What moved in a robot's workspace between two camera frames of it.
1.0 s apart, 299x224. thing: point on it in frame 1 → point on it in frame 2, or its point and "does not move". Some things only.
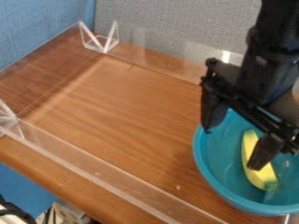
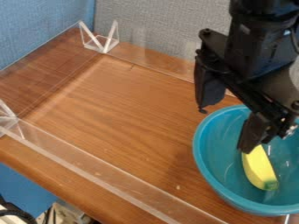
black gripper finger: x=266 y=152 → x=257 y=132
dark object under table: x=14 y=210 does not move
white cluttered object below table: x=60 y=213 does not move
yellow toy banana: x=265 y=176 does not move
